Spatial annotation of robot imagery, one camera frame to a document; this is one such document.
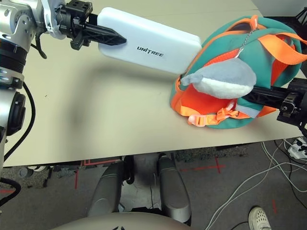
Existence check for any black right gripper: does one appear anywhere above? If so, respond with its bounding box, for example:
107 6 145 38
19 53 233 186
243 77 307 128

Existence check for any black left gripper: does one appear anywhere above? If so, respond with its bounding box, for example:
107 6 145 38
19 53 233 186
54 0 127 51

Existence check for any teal and orange backpack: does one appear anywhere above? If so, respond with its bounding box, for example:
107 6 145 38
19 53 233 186
170 14 307 130

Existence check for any white Unitree pencil case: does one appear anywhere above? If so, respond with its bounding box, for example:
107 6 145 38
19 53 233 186
96 7 202 75

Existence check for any grey dolphin plush keychain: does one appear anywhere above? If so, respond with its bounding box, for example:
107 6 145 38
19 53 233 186
180 23 257 100

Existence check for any white power strip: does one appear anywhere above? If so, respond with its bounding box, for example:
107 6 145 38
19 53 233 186
287 137 307 159

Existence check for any white bystander shoe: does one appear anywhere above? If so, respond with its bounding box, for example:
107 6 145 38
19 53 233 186
248 206 272 230

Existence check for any grey robot left leg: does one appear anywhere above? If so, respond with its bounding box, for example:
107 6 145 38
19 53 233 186
87 160 128 218

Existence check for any short white floor cable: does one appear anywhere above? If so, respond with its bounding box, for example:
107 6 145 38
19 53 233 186
260 141 307 192

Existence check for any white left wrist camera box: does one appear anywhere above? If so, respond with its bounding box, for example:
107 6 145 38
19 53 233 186
40 0 66 39

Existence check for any long white floor cable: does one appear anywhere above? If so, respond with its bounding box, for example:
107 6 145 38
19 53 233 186
210 161 307 230

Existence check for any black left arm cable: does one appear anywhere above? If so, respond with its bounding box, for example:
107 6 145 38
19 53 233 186
0 30 48 207

